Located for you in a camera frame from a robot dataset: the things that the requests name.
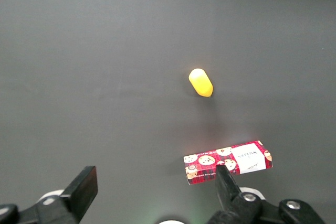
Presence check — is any red plaid cookie box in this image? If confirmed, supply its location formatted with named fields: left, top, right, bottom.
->
left=183, top=140, right=274, bottom=186

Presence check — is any yellow plastic lemon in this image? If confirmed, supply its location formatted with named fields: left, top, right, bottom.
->
left=188, top=68, right=214, bottom=98

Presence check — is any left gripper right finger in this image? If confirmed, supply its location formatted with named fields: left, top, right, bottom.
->
left=206, top=165, right=265, bottom=224

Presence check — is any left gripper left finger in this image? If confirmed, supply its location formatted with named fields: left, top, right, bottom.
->
left=35, top=165, right=99, bottom=224

